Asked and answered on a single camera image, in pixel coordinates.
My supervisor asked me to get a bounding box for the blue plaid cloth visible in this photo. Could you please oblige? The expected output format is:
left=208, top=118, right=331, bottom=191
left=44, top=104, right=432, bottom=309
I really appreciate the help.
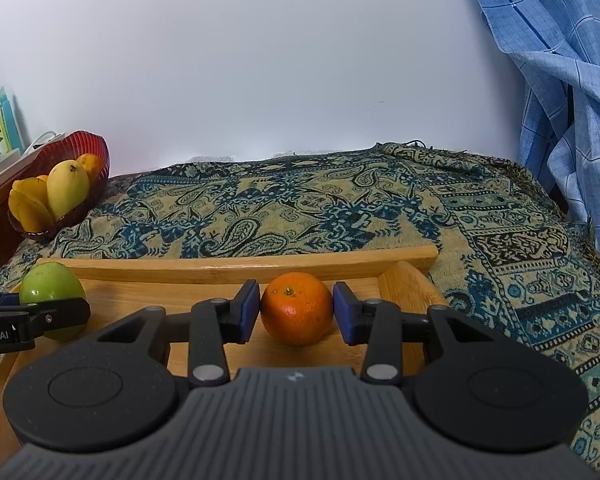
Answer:
left=477, top=0, right=600, bottom=252

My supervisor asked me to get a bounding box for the yellow mango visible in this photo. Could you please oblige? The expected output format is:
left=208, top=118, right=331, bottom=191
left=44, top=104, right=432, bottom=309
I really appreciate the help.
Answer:
left=46, top=159, right=91, bottom=220

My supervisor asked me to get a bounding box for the teal bottle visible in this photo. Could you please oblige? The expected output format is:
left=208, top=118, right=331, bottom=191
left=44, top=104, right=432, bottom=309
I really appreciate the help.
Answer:
left=0, top=87, right=26, bottom=154

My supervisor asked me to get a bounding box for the paisley patterned blanket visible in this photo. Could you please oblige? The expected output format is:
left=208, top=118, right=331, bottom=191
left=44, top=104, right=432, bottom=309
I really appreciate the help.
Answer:
left=0, top=143, right=600, bottom=469

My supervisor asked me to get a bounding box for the medium orange tangerine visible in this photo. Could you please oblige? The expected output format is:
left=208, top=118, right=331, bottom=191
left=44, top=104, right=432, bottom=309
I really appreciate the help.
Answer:
left=260, top=272, right=334, bottom=346

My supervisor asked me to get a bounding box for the bamboo serving tray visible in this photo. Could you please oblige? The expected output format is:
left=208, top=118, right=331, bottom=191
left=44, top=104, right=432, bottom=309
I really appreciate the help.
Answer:
left=0, top=245, right=448, bottom=465

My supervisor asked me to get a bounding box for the green apple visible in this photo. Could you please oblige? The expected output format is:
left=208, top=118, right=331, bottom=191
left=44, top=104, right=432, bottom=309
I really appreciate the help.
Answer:
left=18, top=262, right=91, bottom=341

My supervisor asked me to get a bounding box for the red fruit bowl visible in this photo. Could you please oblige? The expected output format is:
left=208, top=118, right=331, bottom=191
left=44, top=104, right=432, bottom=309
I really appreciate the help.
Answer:
left=8, top=130, right=109, bottom=243

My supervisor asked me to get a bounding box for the yellow starfruit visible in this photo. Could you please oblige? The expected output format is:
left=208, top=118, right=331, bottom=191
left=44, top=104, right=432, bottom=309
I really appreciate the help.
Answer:
left=8, top=177, right=55, bottom=233

